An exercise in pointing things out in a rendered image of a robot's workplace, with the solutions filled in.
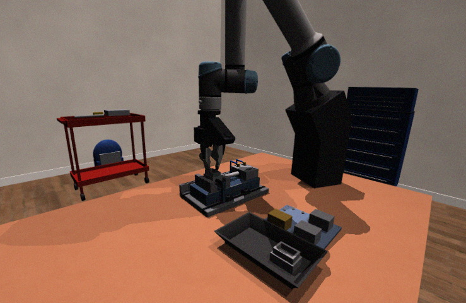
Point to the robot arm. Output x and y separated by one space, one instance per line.
310 63

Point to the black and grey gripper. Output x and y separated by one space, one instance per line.
205 137

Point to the yellow rectangular block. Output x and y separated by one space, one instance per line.
279 218

